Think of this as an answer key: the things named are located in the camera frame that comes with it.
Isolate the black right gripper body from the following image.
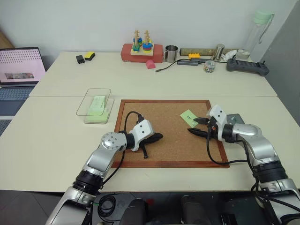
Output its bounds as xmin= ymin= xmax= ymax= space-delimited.
xmin=206 ymin=116 xmax=220 ymax=142

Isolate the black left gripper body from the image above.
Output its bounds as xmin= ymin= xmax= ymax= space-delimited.
xmin=138 ymin=135 xmax=154 ymax=149

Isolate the green sticky note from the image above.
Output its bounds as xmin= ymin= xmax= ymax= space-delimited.
xmin=180 ymin=109 xmax=197 ymax=128

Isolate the clear jar of pushpins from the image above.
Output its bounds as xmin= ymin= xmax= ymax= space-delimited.
xmin=203 ymin=60 xmax=217 ymax=74

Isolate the clear plastic box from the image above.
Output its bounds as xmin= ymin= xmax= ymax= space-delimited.
xmin=75 ymin=88 xmax=115 ymax=125

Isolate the red rectangular box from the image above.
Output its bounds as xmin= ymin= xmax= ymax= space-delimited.
xmin=120 ymin=43 xmax=164 ymax=64

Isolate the wood-framed cork board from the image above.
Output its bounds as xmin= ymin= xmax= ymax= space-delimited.
xmin=110 ymin=99 xmax=231 ymax=169

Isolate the stack of green notes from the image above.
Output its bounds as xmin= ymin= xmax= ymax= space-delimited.
xmin=86 ymin=95 xmax=110 ymax=123

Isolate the dark gray handheld controller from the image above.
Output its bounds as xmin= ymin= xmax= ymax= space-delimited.
xmin=225 ymin=58 xmax=270 ymax=77

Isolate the shiny metal cylinder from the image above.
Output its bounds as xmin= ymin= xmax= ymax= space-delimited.
xmin=210 ymin=43 xmax=226 ymax=62

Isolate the crumpled white cloth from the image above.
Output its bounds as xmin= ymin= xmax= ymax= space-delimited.
xmin=221 ymin=49 xmax=239 ymax=62

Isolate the metal mug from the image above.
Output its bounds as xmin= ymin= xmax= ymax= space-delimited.
xmin=163 ymin=45 xmax=179 ymax=63

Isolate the wooden stacking peg toy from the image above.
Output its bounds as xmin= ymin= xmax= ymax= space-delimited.
xmin=130 ymin=29 xmax=154 ymax=57

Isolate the clear bottle with green lid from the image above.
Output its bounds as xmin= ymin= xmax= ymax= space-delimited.
xmin=244 ymin=9 xmax=276 ymax=56

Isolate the yellow and black sponge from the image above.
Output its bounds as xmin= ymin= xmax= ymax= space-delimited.
xmin=84 ymin=51 xmax=97 ymax=62

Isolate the open laptop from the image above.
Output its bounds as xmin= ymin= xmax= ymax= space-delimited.
xmin=0 ymin=46 xmax=47 ymax=117

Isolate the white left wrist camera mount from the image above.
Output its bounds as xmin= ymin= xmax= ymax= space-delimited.
xmin=130 ymin=119 xmax=155 ymax=152

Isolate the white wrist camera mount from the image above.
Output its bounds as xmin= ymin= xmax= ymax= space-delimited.
xmin=209 ymin=105 xmax=228 ymax=142
xmin=130 ymin=119 xmax=155 ymax=152

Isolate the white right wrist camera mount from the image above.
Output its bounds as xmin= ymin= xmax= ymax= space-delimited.
xmin=209 ymin=105 xmax=228 ymax=142

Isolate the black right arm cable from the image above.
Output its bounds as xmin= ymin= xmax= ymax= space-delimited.
xmin=206 ymin=131 xmax=249 ymax=166

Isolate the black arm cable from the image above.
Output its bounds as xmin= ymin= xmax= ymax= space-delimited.
xmin=206 ymin=131 xmax=249 ymax=166
xmin=102 ymin=111 xmax=144 ymax=186

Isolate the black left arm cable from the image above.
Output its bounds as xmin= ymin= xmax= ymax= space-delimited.
xmin=102 ymin=111 xmax=144 ymax=186

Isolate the gray usb hub with cable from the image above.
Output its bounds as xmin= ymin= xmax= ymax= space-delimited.
xmin=156 ymin=58 xmax=207 ymax=72

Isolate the coiled black cable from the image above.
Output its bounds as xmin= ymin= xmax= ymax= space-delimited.
xmin=97 ymin=194 xmax=117 ymax=218

